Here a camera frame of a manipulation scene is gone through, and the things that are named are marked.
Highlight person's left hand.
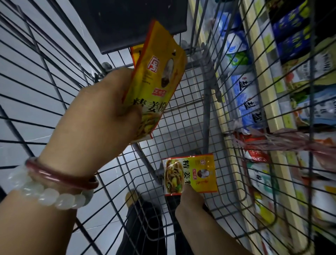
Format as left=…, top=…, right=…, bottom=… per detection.
left=39, top=67, right=142, bottom=179

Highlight person's right hand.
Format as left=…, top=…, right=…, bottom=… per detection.
left=175, top=186, right=205, bottom=224

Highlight yellow vegetable food packet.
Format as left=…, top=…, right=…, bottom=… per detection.
left=123, top=20, right=188, bottom=143
left=163, top=154, right=218, bottom=196
left=130, top=43, right=146, bottom=66

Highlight grey wire shopping cart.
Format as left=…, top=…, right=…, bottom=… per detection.
left=0, top=0, right=336, bottom=255

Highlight wooden store shelving with goods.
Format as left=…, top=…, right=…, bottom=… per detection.
left=189, top=0, right=336, bottom=255

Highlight person's right forearm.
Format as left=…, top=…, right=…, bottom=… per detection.
left=179, top=210, right=253, bottom=255

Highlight black plastic cart flap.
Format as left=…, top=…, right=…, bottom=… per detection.
left=68, top=0, right=189, bottom=53

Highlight black trousers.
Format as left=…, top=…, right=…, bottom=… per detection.
left=117, top=194, right=211, bottom=255

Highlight brown shoe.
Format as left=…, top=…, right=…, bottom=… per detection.
left=125, top=190, right=140, bottom=208

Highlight rows of assorted seasoning packets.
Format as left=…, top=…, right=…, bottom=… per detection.
left=231, top=131, right=336, bottom=248

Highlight row of blue packets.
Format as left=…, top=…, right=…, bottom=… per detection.
left=207, top=11, right=268, bottom=132

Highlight blue white pouch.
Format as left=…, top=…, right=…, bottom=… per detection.
left=291, top=87, right=336, bottom=127

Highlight pale green pouch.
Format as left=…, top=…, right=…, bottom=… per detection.
left=284, top=39, right=336, bottom=90

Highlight row of small dark bottles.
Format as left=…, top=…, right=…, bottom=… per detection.
left=265, top=0, right=336, bottom=61

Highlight dark red bracelet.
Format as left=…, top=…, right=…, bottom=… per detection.
left=25, top=157, right=99, bottom=191

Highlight white bead bracelet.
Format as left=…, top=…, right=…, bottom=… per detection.
left=6, top=165, right=95, bottom=210

